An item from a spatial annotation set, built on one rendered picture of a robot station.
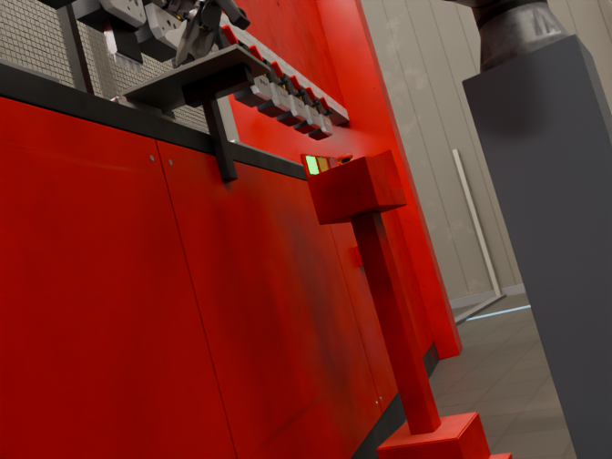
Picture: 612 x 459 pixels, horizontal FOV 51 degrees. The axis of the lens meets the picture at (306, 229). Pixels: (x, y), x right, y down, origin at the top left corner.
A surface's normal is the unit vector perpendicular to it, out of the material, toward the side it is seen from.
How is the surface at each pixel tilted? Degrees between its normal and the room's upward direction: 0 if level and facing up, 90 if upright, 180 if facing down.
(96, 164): 90
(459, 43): 90
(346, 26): 90
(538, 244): 90
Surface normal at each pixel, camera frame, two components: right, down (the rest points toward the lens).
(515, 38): -0.54, -0.25
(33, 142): 0.92, -0.28
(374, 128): -0.30, -0.01
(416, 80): -0.52, 0.06
